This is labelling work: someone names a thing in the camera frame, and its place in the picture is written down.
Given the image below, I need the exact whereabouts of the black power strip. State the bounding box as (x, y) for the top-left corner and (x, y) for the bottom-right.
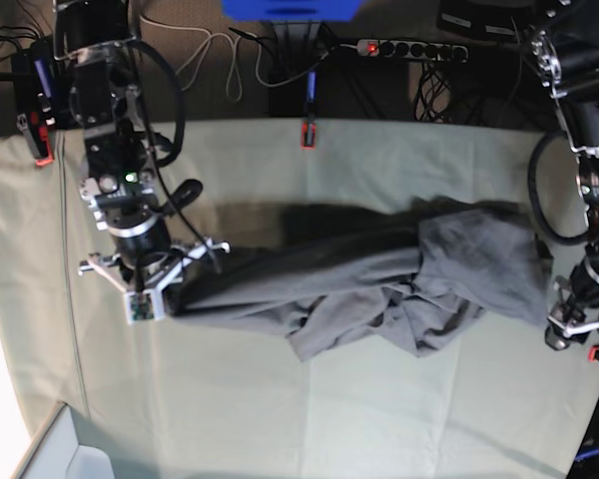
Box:
(355, 39), (469, 64)

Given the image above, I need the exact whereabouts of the red clamp top centre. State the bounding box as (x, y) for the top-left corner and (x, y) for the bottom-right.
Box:
(301, 71), (316, 150)

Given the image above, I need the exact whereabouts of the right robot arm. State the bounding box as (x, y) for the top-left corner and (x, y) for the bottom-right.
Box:
(53, 1), (203, 290)

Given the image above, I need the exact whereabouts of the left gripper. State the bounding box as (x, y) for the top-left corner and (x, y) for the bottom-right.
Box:
(558, 239), (599, 319)

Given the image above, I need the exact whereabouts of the white bin bottom left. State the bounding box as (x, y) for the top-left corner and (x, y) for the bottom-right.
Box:
(0, 401), (115, 479)

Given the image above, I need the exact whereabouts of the blue box top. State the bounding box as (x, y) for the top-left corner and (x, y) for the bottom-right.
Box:
(222, 0), (362, 21)

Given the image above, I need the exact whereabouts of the blue clamp bottom right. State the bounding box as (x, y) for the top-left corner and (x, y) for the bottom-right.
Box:
(574, 446), (599, 463)

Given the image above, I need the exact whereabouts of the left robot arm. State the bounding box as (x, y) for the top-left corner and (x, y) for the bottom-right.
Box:
(527, 1), (599, 327)

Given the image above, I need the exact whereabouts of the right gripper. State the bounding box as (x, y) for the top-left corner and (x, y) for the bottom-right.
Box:
(112, 222), (183, 284)

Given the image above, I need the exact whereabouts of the grey t-shirt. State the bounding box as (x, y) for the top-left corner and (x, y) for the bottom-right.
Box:
(169, 200), (553, 361)

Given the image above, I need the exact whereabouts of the red clamp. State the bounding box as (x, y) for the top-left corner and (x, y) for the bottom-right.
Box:
(301, 71), (316, 150)
(15, 39), (57, 168)

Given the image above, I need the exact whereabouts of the red clamp top left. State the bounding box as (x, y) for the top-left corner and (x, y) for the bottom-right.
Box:
(15, 39), (57, 168)

